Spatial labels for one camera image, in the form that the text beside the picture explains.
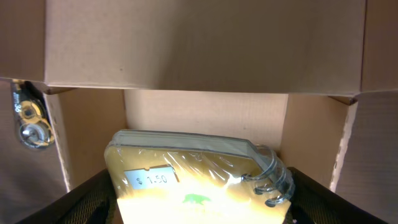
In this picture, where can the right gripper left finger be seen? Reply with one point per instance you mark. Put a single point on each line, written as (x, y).
(94, 201)

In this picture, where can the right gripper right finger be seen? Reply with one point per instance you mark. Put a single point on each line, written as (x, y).
(314, 203)

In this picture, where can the yellow spiral notepad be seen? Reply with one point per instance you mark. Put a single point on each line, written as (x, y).
(169, 177)

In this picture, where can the yellow correction tape dispenser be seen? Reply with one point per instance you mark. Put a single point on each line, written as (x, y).
(33, 128)

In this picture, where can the open cardboard box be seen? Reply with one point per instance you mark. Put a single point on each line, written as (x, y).
(314, 80)

